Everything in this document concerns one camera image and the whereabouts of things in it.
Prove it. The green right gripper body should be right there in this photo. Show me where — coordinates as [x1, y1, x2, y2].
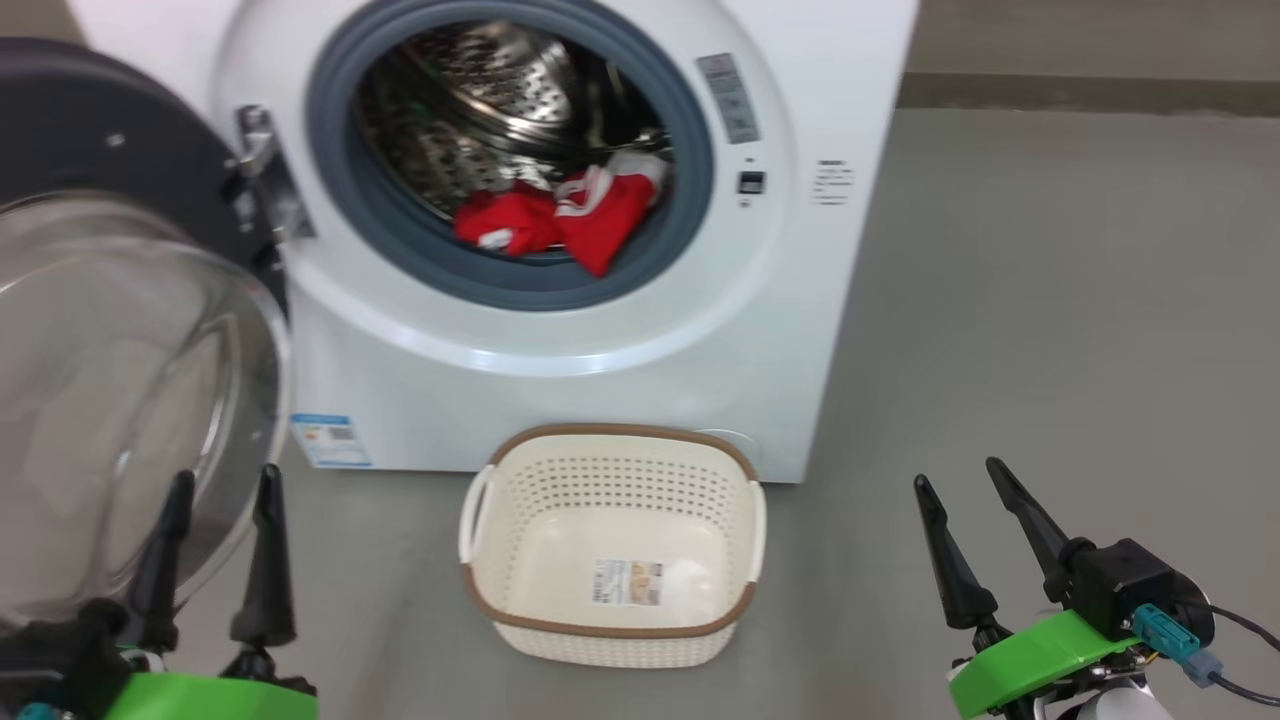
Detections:
[948, 610, 1176, 720]

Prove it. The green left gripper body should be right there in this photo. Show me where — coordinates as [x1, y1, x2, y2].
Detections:
[100, 648, 319, 720]

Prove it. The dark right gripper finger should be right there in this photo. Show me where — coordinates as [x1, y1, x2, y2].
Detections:
[985, 457, 1073, 603]
[913, 474, 1001, 631]

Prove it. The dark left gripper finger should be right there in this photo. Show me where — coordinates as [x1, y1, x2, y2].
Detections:
[230, 463, 298, 649]
[130, 470, 197, 651]

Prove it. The black round glass washer door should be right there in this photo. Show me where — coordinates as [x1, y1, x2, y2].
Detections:
[0, 38, 293, 631]

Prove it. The red and white garment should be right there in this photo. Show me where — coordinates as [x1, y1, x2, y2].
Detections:
[453, 150, 669, 278]

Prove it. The cream basket with brown rim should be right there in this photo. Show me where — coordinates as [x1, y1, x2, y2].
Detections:
[458, 423, 769, 669]

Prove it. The white front-load washing machine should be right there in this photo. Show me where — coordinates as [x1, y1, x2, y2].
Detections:
[65, 0, 919, 484]

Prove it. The printed label sticker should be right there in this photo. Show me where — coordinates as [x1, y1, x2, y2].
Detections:
[590, 557, 664, 607]

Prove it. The metal door hinge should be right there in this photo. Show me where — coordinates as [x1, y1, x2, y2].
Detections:
[232, 105, 316, 241]

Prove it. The blue energy label sticker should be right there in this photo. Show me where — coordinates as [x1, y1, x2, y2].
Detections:
[290, 412, 373, 469]

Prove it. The round white filter cover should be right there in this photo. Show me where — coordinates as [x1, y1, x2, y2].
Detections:
[690, 428, 766, 466]

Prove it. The small printed text label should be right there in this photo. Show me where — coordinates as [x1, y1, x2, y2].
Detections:
[812, 158, 856, 206]

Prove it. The grey baseboard strip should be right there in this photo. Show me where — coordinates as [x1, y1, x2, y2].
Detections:
[897, 72, 1280, 116]

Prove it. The grey warning sticker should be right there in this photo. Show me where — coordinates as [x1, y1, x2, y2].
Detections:
[696, 53, 761, 146]

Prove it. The black cable with teal plug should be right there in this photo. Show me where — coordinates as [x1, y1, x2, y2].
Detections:
[1130, 603, 1280, 706]

